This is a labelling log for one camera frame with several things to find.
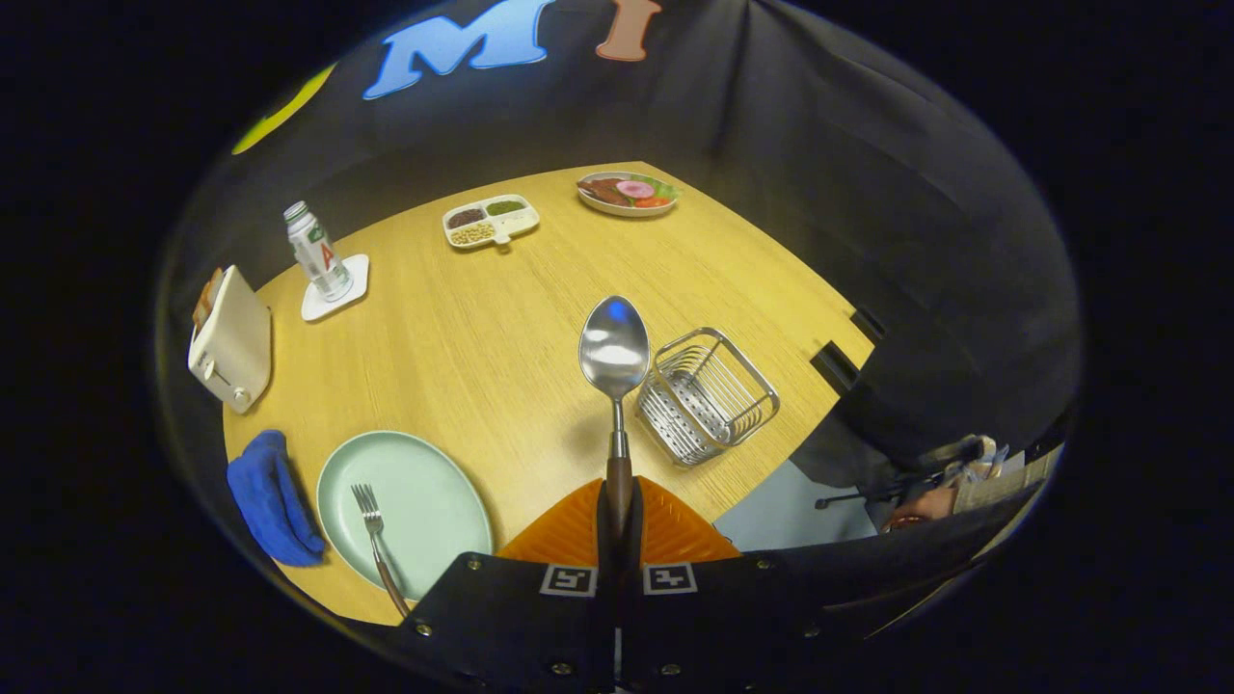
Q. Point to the white drink bottle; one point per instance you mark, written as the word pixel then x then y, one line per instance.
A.
pixel 318 253

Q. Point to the white plate of food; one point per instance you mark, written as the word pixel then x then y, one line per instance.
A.
pixel 617 193

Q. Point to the white divided condiment dish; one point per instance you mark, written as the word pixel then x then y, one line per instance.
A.
pixel 516 224

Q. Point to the black table clamp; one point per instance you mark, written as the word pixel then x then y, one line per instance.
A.
pixel 868 324
pixel 834 366

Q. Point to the brown toast slice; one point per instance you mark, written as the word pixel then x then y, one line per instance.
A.
pixel 206 297

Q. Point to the light green plate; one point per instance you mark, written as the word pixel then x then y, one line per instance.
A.
pixel 434 501

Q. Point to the white toaster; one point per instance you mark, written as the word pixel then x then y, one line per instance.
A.
pixel 236 347

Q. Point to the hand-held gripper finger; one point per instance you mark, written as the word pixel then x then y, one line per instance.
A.
pixel 631 540
pixel 607 540

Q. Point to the white square coaster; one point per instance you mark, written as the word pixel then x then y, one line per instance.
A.
pixel 316 307

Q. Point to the blue folded towel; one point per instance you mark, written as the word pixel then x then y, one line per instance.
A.
pixel 270 501

